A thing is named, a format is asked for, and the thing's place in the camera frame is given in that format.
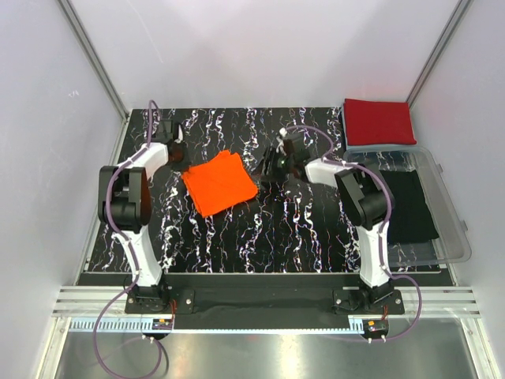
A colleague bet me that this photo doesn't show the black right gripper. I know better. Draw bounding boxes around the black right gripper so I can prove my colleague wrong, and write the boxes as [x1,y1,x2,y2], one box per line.
[251,146,295,183]

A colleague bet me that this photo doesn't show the orange t-shirt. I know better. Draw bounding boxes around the orange t-shirt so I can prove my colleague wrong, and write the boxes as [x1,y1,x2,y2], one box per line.
[182,150,258,217]

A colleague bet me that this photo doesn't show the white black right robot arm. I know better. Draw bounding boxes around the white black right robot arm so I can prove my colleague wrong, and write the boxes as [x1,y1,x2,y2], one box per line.
[255,126,395,313]

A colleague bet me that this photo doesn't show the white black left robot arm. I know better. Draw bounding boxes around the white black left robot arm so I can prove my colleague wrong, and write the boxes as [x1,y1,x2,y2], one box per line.
[98,119,189,313]

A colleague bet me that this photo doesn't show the red folded t-shirt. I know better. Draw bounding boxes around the red folded t-shirt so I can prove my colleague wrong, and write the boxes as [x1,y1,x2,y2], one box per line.
[342,99,417,146]

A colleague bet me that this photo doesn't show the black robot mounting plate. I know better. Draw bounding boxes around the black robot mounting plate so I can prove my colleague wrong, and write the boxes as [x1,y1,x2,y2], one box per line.
[125,287,405,316]

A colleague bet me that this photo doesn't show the black folded t-shirt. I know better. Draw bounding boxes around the black folded t-shirt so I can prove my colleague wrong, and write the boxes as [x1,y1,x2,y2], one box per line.
[381,171,439,244]

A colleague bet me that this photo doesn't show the clear plastic bin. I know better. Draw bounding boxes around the clear plastic bin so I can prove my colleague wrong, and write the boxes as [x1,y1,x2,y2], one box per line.
[344,145,472,268]

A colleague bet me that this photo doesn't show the slotted cable duct rail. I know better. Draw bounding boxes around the slotted cable duct rail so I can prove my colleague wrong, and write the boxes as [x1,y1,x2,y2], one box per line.
[70,317,388,335]

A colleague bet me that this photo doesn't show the aluminium extrusion rail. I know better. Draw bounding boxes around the aluminium extrusion rail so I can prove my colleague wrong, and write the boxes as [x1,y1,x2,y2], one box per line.
[53,287,481,318]

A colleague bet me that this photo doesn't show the left aluminium frame post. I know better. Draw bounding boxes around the left aluminium frame post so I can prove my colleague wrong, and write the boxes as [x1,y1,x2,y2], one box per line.
[54,0,131,119]

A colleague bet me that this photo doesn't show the aluminium frame post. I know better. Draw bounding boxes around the aluminium frame post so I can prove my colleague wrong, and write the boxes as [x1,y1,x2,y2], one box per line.
[406,0,473,109]
[54,0,131,119]

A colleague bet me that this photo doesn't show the right aluminium frame post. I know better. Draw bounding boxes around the right aluminium frame post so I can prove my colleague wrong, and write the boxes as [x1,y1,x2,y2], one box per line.
[406,0,473,109]

